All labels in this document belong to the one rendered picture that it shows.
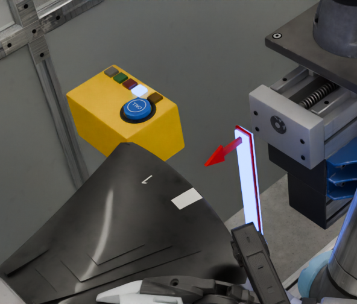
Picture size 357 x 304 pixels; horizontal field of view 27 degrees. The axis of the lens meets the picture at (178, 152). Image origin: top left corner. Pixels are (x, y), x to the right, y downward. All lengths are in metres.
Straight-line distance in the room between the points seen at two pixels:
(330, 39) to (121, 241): 0.57
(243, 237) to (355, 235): 0.11
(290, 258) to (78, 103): 1.23
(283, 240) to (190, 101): 0.60
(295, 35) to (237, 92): 0.77
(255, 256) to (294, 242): 1.56
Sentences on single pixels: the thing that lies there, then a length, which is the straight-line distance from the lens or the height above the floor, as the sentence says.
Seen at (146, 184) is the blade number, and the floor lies 1.18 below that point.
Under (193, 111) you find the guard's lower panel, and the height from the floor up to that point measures 0.53.
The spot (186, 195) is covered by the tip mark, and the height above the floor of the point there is 1.17.
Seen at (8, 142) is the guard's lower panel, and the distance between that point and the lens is 1.63.
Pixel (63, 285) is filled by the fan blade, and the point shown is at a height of 1.19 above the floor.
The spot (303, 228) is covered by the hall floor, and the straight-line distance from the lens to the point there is 2.34.
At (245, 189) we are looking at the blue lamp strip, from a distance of 0.96.
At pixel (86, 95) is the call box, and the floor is 1.07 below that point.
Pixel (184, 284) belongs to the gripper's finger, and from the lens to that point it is 0.71.
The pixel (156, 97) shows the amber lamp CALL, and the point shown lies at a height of 1.08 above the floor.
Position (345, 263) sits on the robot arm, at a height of 1.17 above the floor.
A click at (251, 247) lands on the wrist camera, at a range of 0.75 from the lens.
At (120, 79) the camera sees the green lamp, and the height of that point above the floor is 1.08.
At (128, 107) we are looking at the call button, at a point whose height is 1.08.
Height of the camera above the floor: 1.79
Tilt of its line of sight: 43 degrees down
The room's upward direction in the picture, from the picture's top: 11 degrees counter-clockwise
